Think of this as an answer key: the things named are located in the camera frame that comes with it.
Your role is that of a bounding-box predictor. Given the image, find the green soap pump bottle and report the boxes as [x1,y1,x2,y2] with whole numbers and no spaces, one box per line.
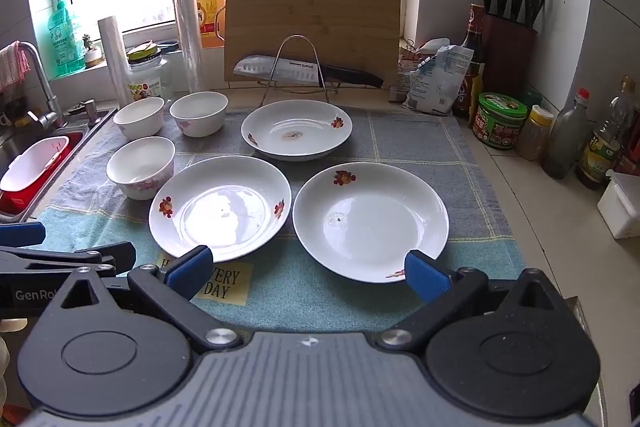
[47,0,87,75]

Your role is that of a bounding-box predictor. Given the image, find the yellow-labelled oil bottle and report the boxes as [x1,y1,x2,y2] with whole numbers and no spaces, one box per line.
[575,76,637,191]

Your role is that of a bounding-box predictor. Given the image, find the dark sauce bottle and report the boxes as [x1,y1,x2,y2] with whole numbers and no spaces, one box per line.
[452,3,487,118]

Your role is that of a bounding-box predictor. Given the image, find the checked grey teal towel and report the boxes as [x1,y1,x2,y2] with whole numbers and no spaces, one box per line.
[37,104,526,334]

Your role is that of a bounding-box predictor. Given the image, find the metal wire rack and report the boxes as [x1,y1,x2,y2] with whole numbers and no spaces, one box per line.
[260,35,346,108]

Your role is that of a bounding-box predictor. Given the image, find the red plastic basin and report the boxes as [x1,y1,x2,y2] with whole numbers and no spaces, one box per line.
[0,132,84,220]

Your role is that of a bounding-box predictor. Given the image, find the pink cloth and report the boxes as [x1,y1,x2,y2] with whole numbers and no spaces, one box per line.
[0,41,31,90]

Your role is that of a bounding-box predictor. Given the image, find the steel sink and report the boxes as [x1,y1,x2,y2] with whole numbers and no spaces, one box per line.
[0,107,118,223]

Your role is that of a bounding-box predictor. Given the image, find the white plastic container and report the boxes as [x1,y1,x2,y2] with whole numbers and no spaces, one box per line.
[596,171,640,240]

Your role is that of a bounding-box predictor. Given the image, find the dark wooden knife block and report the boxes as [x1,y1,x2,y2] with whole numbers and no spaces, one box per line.
[482,14,538,98]

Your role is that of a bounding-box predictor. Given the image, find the green-lidded sauce jar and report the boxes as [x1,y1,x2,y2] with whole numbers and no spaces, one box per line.
[472,92,529,151]

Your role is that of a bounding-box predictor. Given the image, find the bamboo cutting board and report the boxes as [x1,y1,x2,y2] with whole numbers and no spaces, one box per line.
[223,0,402,82]

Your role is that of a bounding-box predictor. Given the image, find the black-handled kitchen knife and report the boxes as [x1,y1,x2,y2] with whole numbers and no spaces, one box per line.
[233,54,385,88]

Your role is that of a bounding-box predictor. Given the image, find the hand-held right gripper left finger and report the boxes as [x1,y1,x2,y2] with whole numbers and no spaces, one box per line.
[60,245,244,354]

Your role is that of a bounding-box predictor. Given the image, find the small potted plant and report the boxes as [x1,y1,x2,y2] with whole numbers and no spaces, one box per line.
[81,33,103,68]

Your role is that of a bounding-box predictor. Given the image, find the white plastic basin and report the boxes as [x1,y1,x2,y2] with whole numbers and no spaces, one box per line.
[0,136,71,192]

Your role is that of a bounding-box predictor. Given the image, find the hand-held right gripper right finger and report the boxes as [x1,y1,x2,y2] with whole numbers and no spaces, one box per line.
[375,249,556,354]

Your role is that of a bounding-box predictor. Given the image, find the metal sink fitting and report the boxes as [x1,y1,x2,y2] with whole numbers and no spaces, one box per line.
[67,98,98,125]

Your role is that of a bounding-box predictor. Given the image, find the small yellow-lidded spice jar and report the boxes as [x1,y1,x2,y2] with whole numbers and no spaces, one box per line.
[515,105,555,162]

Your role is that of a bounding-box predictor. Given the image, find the black kitchen scissors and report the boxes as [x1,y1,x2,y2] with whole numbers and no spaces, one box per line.
[524,0,547,29]

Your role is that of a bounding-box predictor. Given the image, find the tall plastic wrap roll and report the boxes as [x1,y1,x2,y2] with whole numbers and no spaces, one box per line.
[173,0,206,94]

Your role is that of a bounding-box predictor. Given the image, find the white plastic bag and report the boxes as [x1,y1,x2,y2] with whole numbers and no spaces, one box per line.
[402,46,475,115]

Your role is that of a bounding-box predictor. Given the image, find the glass jar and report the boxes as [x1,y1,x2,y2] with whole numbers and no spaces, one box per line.
[125,44,171,104]

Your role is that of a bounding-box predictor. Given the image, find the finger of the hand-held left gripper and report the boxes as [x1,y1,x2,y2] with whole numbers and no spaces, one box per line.
[0,222,46,249]
[0,242,137,324]

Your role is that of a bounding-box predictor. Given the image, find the short plastic wrap roll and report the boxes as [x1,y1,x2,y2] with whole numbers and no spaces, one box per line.
[97,16,132,108]

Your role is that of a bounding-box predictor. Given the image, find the clear red-capped bottle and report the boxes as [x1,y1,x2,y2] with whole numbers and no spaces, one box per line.
[541,88,592,180]

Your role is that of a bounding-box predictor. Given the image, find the red white packet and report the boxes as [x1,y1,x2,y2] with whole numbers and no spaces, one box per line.
[397,38,451,102]

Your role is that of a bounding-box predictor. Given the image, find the metal faucet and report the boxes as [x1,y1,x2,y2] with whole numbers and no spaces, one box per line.
[17,41,66,130]

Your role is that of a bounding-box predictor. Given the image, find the white flower bowl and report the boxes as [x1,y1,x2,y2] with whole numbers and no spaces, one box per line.
[169,91,229,138]
[112,97,166,141]
[106,136,176,200]

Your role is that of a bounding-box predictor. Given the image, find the stained white flower plate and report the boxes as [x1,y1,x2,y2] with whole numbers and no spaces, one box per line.
[241,100,353,162]

